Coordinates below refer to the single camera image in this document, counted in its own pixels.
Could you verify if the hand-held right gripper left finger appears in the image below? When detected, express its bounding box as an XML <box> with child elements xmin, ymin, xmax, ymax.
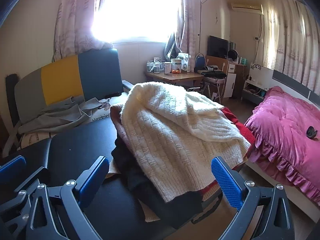
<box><xmin>29</xmin><ymin>156</ymin><xmax>110</xmax><ymax>240</ymax></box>

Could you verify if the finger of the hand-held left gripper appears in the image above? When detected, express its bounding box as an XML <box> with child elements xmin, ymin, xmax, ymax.
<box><xmin>0</xmin><ymin>155</ymin><xmax>50</xmax><ymax>230</ymax></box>

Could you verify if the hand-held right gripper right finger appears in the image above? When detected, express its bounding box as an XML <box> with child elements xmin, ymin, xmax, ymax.
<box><xmin>211</xmin><ymin>156</ymin><xmax>295</xmax><ymax>240</ymax></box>

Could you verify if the cream knit sweater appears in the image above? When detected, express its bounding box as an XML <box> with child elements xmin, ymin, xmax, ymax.
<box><xmin>120</xmin><ymin>82</ymin><xmax>251</xmax><ymax>203</ymax></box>

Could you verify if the red garment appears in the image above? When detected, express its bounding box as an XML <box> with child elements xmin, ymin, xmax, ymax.
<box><xmin>200</xmin><ymin>106</ymin><xmax>256</xmax><ymax>196</ymax></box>

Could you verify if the black garment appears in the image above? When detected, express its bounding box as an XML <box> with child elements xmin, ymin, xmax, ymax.
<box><xmin>111</xmin><ymin>140</ymin><xmax>203</xmax><ymax>229</ymax></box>

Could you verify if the grey garment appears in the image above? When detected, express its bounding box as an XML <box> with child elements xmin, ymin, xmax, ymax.
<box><xmin>19</xmin><ymin>96</ymin><xmax>112</xmax><ymax>134</ymax></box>

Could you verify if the black leaning panel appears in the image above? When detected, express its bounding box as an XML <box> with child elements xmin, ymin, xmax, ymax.
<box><xmin>5</xmin><ymin>74</ymin><xmax>21</xmax><ymax>152</ymax></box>

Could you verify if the pink ruffled bedspread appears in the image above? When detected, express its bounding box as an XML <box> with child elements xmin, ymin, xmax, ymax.
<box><xmin>244</xmin><ymin>85</ymin><xmax>320</xmax><ymax>207</ymax></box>

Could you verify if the black hair clip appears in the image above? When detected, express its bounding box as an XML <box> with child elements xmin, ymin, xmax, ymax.
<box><xmin>306</xmin><ymin>126</ymin><xmax>318</xmax><ymax>139</ymax></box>

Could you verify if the white small cabinet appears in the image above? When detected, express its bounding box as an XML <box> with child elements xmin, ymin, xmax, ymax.
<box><xmin>223</xmin><ymin>63</ymin><xmax>237</xmax><ymax>98</ymax></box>

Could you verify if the wooden side cabinet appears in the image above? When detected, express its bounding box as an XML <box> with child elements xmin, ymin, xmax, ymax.
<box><xmin>235</xmin><ymin>64</ymin><xmax>247</xmax><ymax>93</ymax></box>

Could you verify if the white bedside shelf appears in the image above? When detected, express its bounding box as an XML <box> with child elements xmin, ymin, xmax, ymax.
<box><xmin>241</xmin><ymin>63</ymin><xmax>274</xmax><ymax>105</ymax></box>

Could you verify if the wooden desk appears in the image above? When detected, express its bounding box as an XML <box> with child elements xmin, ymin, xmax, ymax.
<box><xmin>145</xmin><ymin>69</ymin><xmax>204</xmax><ymax>91</ymax></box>

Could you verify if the blue bag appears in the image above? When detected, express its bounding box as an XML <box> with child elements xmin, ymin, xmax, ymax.
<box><xmin>194</xmin><ymin>53</ymin><xmax>206</xmax><ymax>72</ymax></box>

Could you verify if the round desk fan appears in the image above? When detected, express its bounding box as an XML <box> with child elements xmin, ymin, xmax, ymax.
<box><xmin>226</xmin><ymin>49</ymin><xmax>239</xmax><ymax>63</ymax></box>

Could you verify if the white product box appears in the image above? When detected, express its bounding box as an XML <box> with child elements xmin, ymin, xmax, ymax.
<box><xmin>177</xmin><ymin>53</ymin><xmax>191</xmax><ymax>72</ymax></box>

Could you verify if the large tin can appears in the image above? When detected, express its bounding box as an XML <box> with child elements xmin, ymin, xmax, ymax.
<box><xmin>171</xmin><ymin>58</ymin><xmax>182</xmax><ymax>72</ymax></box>

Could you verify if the cluster of medicine bottles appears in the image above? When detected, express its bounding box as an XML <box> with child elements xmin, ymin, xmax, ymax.
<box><xmin>146</xmin><ymin>57</ymin><xmax>166</xmax><ymax>74</ymax></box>

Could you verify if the black monitor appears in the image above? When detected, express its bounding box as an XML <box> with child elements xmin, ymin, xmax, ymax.
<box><xmin>207</xmin><ymin>35</ymin><xmax>230</xmax><ymax>58</ymax></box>

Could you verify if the grey hanging cloth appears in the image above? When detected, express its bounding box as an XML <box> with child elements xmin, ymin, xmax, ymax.
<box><xmin>164</xmin><ymin>33</ymin><xmax>181</xmax><ymax>58</ymax></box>

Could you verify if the white floor lamp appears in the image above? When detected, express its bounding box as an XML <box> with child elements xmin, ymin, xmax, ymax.
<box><xmin>197</xmin><ymin>0</ymin><xmax>217</xmax><ymax>55</ymax></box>

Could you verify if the pink patterned window curtain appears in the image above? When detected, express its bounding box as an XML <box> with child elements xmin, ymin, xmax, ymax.
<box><xmin>177</xmin><ymin>0</ymin><xmax>201</xmax><ymax>58</ymax></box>
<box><xmin>54</xmin><ymin>0</ymin><xmax>113</xmax><ymax>53</ymax></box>

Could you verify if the white air conditioner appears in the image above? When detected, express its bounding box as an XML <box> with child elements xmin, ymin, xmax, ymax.
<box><xmin>230</xmin><ymin>2</ymin><xmax>264</xmax><ymax>16</ymax></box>

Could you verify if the white metal frame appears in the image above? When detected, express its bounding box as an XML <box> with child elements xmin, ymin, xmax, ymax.
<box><xmin>2</xmin><ymin>127</ymin><xmax>21</xmax><ymax>157</ymax></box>

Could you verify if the white and grey bed frame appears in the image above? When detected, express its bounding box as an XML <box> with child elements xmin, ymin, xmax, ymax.
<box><xmin>245</xmin><ymin>69</ymin><xmax>320</xmax><ymax>220</ymax></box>

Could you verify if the beige patterned wall curtain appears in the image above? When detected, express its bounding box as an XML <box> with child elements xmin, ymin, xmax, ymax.
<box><xmin>261</xmin><ymin>0</ymin><xmax>320</xmax><ymax>92</ymax></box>

